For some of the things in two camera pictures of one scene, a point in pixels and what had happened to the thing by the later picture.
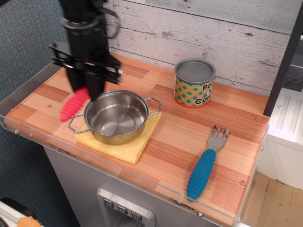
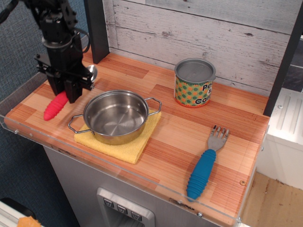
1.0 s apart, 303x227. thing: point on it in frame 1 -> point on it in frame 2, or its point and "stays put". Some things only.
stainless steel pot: [115, 117] stays put
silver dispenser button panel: [115, 210] stays put
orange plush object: [28, 222] stays put
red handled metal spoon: [77, 100] -> [57, 104]
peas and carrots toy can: [193, 81] stays put
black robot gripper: [86, 56] -> [64, 60]
